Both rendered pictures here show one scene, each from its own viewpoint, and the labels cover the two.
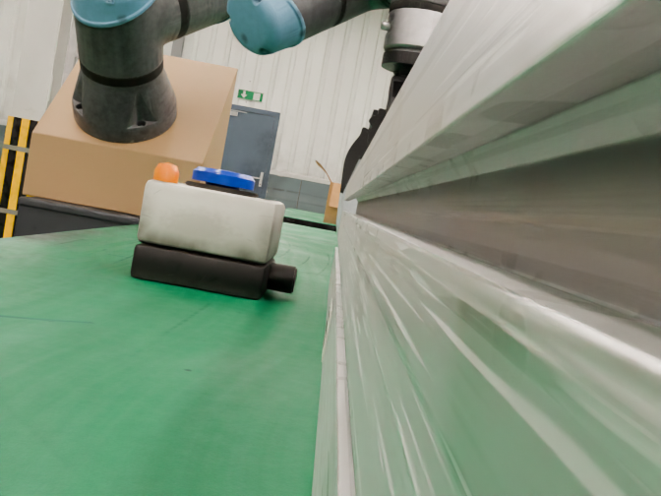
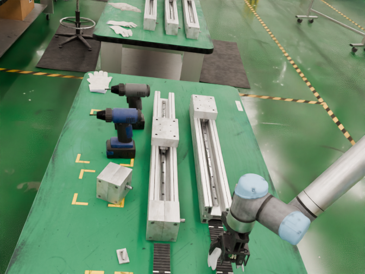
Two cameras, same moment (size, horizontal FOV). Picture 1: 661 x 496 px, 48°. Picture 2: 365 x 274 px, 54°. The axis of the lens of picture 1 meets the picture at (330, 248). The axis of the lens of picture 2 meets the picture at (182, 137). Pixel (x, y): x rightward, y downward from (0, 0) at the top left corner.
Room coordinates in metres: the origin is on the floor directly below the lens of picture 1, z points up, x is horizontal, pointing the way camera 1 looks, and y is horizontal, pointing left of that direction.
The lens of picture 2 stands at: (1.48, -0.34, 1.73)
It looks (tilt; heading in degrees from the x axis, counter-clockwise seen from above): 34 degrees down; 172
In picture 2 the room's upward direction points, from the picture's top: 10 degrees clockwise
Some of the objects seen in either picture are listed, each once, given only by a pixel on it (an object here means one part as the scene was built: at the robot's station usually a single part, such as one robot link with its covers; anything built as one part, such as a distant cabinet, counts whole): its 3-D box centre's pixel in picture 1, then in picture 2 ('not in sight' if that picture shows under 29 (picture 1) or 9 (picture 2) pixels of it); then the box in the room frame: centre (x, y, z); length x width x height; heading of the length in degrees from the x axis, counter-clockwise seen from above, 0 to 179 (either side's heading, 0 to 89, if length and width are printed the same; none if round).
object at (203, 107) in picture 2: not in sight; (203, 109); (-0.05, -0.06, 0.87); 0.16 x 0.11 x 0.07; 0
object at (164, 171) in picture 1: (166, 171); not in sight; (0.45, 0.11, 0.85); 0.02 x 0.02 x 0.01
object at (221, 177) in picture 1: (222, 185); not in sight; (0.48, 0.08, 0.84); 0.04 x 0.04 x 0.02
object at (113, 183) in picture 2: not in sight; (117, 184); (0.49, -0.41, 0.83); 0.11 x 0.10 x 0.10; 69
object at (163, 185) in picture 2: not in sight; (163, 143); (0.20, -0.25, 0.82); 0.80 x 0.10 x 0.09; 0
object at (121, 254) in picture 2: not in sight; (122, 256); (0.77, -0.36, 0.78); 0.05 x 0.03 x 0.01; 18
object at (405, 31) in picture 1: (416, 39); (242, 218); (0.81, -0.05, 1.03); 0.08 x 0.08 x 0.05
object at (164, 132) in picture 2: not in sight; (164, 134); (0.20, -0.25, 0.87); 0.16 x 0.11 x 0.07; 0
